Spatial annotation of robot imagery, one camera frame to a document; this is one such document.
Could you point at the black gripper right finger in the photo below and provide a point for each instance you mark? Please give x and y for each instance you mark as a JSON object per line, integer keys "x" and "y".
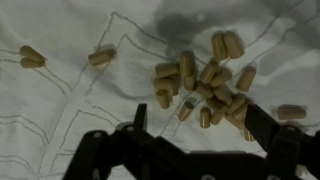
{"x": 286, "y": 150}

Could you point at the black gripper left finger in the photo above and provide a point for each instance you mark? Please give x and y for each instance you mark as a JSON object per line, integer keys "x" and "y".
{"x": 110, "y": 153}

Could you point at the bed with white duvet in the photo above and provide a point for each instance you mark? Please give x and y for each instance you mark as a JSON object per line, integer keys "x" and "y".
{"x": 66, "y": 26}

